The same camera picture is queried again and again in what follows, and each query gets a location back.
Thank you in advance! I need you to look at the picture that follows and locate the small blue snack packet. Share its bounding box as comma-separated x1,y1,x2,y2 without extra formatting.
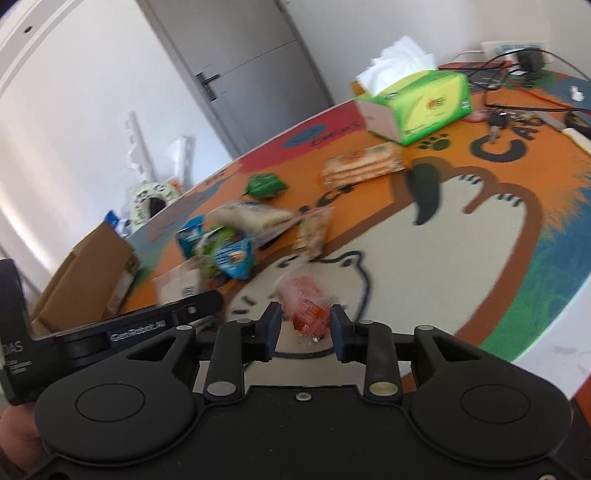
175,216,206,257

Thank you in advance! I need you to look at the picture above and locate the person's left hand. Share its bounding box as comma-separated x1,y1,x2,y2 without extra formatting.
0,406,51,480

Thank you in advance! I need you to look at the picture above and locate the white power strip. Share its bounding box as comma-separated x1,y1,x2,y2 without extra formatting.
480,39,552,63

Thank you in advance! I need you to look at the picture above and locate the short white plastic bracket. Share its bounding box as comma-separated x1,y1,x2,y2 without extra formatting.
168,136,195,190

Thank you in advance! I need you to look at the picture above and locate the black door handle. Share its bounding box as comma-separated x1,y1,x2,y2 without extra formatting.
195,72,219,101

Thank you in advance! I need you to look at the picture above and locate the blue plastic bag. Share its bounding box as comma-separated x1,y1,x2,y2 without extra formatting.
105,211,127,238

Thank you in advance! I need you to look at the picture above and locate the black charger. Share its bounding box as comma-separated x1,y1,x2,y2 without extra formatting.
515,50,546,75

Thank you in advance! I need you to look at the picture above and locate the cardboard box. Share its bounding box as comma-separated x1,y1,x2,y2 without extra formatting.
28,220,141,333

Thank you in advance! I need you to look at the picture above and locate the dark green snack packet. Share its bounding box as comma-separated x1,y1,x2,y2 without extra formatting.
245,172,288,200

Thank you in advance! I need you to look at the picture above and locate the panda print toilet seat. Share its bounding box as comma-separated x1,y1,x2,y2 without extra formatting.
127,180,181,232

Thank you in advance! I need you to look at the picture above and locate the colourful printed table mat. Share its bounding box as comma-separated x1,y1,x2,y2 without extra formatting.
124,65,591,398

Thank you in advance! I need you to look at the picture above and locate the light green snack packet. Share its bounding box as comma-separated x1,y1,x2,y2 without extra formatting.
194,225,241,278

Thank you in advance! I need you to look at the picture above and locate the black cable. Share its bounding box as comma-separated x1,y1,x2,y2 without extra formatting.
484,48,591,112

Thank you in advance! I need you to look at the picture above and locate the small beige snack packet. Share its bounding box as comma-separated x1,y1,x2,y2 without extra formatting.
293,208,334,259

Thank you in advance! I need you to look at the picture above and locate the blue white snack packet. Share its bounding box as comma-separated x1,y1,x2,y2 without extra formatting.
217,237,254,280

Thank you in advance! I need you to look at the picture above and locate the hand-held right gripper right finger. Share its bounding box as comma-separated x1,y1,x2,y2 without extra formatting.
329,305,486,398

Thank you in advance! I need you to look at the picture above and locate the green tissue box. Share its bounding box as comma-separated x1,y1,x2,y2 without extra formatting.
355,36,472,146

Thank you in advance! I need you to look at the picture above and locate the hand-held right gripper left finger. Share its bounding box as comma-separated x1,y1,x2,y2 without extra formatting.
124,300,282,400

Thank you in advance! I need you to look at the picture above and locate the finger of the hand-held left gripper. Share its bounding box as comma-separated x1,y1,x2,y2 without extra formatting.
106,290,226,346

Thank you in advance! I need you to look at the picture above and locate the bunch of keys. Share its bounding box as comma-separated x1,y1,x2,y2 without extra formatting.
485,108,522,144

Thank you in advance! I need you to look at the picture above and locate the grey door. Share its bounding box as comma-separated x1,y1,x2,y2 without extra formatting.
136,0,335,160

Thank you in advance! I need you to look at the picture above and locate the red clear snack packet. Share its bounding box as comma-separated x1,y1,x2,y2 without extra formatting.
272,272,347,344

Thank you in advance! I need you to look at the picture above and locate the beige cracker packet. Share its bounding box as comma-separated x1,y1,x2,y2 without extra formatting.
321,142,407,188

